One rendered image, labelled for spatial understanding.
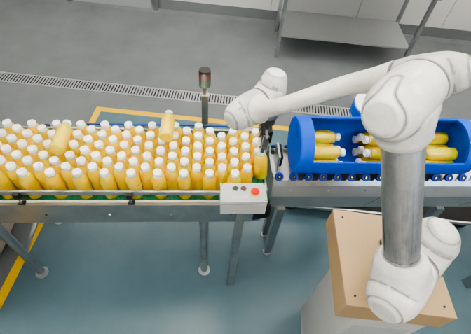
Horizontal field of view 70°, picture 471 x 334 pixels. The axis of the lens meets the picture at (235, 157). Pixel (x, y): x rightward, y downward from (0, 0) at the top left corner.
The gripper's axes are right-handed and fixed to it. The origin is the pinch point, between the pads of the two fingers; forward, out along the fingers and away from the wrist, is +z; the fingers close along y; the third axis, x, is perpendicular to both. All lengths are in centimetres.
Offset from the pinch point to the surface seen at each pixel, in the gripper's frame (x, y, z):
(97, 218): 79, -14, 41
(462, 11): -299, 308, 78
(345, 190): -49, -3, 29
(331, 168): -34.2, -4.6, 8.9
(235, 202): 12.3, -24.5, 7.8
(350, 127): -51, 23, 9
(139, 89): 96, 182, 119
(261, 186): 0.2, -16.5, 7.4
